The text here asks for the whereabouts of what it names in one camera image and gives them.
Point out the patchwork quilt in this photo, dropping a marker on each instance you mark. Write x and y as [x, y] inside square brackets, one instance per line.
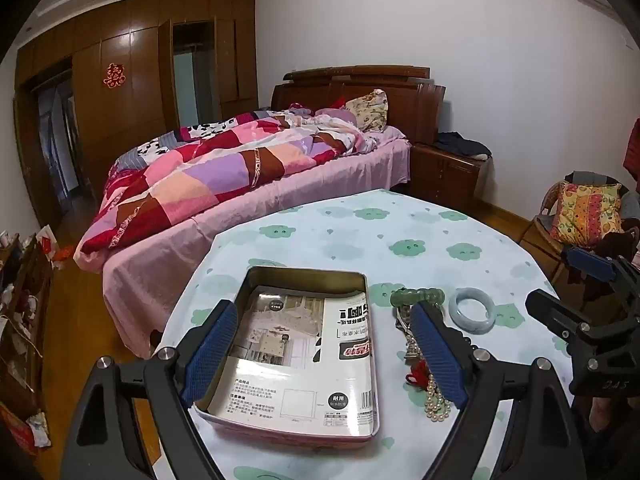
[225, 170]

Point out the cluttered wooden shelf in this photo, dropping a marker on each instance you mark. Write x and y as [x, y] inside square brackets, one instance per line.
[30, 285]

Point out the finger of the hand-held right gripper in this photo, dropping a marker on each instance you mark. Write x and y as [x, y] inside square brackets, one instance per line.
[555, 312]
[590, 261]

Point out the printed paper sheet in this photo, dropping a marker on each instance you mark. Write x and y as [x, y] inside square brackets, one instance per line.
[300, 385]

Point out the pink bed sheet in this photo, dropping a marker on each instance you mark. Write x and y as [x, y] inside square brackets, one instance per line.
[175, 270]

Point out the wooden wardrobe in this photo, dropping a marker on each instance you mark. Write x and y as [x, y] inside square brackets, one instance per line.
[135, 60]

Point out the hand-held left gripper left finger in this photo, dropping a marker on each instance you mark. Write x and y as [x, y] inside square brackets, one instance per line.
[210, 345]

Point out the wooden bed frame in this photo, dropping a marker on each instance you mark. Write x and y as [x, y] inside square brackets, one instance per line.
[415, 105]

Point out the dark brown garment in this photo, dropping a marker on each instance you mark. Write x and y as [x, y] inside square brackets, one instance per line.
[620, 245]

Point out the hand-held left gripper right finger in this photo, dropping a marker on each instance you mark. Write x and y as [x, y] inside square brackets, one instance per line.
[436, 355]

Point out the red hanging garment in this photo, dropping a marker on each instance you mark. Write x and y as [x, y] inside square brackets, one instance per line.
[634, 150]

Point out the dark folded clothes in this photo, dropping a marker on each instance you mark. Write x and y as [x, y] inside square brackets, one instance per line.
[460, 143]

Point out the wooden nightstand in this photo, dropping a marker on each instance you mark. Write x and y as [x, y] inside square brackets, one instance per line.
[440, 175]

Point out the red and white paper bag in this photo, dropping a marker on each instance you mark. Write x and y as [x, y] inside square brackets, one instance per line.
[46, 242]

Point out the wicker chair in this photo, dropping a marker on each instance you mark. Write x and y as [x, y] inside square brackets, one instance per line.
[537, 230]

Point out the silver wristwatch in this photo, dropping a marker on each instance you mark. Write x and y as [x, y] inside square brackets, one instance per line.
[410, 346]

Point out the red cloth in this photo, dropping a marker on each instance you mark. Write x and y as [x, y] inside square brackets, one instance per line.
[338, 102]

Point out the floral pillow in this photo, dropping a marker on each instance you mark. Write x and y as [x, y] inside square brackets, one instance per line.
[370, 110]

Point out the red tassel knot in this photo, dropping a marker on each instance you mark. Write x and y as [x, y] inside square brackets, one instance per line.
[417, 375]

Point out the red paper decoration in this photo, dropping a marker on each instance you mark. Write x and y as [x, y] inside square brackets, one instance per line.
[113, 75]

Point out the colourful patterned cushion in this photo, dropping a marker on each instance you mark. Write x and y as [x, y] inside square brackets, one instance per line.
[585, 210]

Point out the pink tin box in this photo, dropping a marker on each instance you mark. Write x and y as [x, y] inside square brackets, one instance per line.
[300, 277]

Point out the pale jade bangle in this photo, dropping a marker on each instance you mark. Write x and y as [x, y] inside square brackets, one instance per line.
[455, 316]

